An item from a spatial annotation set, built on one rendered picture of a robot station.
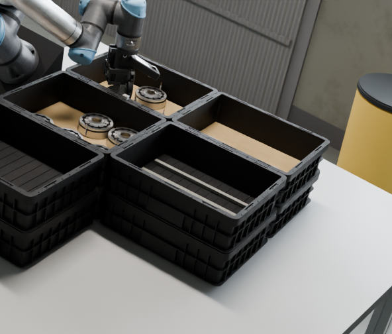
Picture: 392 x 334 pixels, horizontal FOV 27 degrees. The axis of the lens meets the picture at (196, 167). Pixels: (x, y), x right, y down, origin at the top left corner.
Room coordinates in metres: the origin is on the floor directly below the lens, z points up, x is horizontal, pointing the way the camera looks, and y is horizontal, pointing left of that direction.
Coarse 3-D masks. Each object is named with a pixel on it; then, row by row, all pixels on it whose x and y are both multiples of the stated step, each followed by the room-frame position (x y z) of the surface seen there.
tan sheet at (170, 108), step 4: (104, 84) 2.48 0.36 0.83; (136, 88) 2.50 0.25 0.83; (132, 92) 2.47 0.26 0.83; (132, 96) 2.44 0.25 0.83; (168, 104) 2.44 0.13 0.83; (172, 104) 2.45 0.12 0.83; (164, 108) 2.40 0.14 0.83; (168, 108) 2.41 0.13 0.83; (172, 108) 2.42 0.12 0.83; (176, 108) 2.42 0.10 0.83; (180, 108) 2.43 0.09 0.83; (160, 112) 2.37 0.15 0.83; (164, 112) 2.38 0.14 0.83; (168, 112) 2.38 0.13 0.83; (172, 112) 2.39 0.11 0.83
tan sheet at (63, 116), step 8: (56, 104) 2.27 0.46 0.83; (64, 104) 2.28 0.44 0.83; (40, 112) 2.20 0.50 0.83; (48, 112) 2.21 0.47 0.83; (56, 112) 2.22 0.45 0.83; (64, 112) 2.23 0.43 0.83; (72, 112) 2.24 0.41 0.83; (80, 112) 2.25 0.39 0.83; (56, 120) 2.17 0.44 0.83; (64, 120) 2.18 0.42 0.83; (72, 120) 2.19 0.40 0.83; (72, 128) 2.15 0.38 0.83; (104, 144) 2.09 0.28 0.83
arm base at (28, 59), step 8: (24, 48) 2.40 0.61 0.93; (32, 48) 2.45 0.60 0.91; (16, 56) 2.36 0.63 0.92; (24, 56) 2.39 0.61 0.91; (32, 56) 2.41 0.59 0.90; (0, 64) 2.34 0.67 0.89; (8, 64) 2.35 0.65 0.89; (16, 64) 2.36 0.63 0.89; (24, 64) 2.38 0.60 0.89; (32, 64) 2.40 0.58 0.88; (0, 72) 2.37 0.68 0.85; (8, 72) 2.36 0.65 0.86; (16, 72) 2.38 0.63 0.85; (24, 72) 2.38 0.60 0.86; (32, 72) 2.40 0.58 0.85; (8, 80) 2.37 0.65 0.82; (16, 80) 2.37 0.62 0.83; (24, 80) 2.38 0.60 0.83
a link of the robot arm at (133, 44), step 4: (116, 36) 2.31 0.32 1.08; (120, 36) 2.29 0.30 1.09; (140, 36) 2.31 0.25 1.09; (116, 40) 2.30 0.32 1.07; (120, 40) 2.29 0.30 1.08; (124, 40) 2.28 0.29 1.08; (128, 40) 2.29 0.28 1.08; (132, 40) 2.29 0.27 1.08; (136, 40) 2.30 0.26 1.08; (116, 44) 2.30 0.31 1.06; (120, 44) 2.29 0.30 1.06; (124, 44) 2.28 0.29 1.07; (128, 44) 2.29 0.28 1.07; (132, 44) 2.29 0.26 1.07; (136, 44) 2.30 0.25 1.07; (120, 48) 2.29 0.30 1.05; (124, 48) 2.28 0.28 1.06; (128, 48) 2.28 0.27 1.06; (132, 48) 2.29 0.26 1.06; (136, 48) 2.30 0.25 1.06
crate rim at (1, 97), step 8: (56, 72) 2.28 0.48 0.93; (64, 72) 2.30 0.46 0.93; (40, 80) 2.21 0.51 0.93; (80, 80) 2.27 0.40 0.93; (16, 88) 2.12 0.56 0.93; (24, 88) 2.14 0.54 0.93; (96, 88) 2.24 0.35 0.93; (0, 96) 2.06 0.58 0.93; (8, 96) 2.08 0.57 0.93; (112, 96) 2.22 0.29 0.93; (8, 104) 2.02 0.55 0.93; (128, 104) 2.19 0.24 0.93; (24, 112) 2.00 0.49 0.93; (144, 112) 2.16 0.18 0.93; (152, 112) 2.17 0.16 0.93; (40, 120) 1.97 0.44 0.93; (160, 120) 2.14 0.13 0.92; (56, 128) 1.95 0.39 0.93; (152, 128) 2.07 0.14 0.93; (72, 136) 1.93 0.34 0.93; (136, 136) 2.01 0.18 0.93; (88, 144) 1.90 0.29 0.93; (120, 144) 1.94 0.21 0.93; (104, 152) 1.88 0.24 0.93; (104, 160) 1.88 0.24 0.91
